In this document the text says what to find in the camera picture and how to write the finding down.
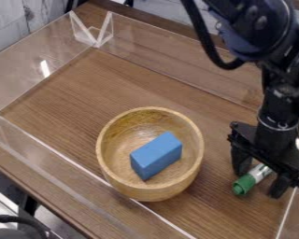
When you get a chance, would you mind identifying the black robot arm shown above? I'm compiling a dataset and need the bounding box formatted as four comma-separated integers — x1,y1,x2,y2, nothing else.
204,0,299,198

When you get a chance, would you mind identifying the black metal base bracket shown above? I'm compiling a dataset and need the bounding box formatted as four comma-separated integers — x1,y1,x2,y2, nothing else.
17,216,64,239

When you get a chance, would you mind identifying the green white dry-erase marker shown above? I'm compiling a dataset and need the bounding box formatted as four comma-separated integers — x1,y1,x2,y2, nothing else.
232,163,272,196

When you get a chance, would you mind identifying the brown wooden bowl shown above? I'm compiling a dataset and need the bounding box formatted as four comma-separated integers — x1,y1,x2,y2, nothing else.
96,106,204,202

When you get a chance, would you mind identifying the blue rectangular block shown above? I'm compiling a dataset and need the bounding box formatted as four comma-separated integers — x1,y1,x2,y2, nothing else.
129,132,183,180

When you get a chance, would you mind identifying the black cable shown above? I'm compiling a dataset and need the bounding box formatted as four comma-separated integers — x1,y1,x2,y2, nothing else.
179,0,245,71

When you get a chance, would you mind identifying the clear acrylic tray wall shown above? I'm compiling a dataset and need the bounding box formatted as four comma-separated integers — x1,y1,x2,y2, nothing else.
0,6,299,239

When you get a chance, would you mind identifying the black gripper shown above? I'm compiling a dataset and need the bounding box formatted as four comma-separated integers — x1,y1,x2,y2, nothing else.
228,121,299,199

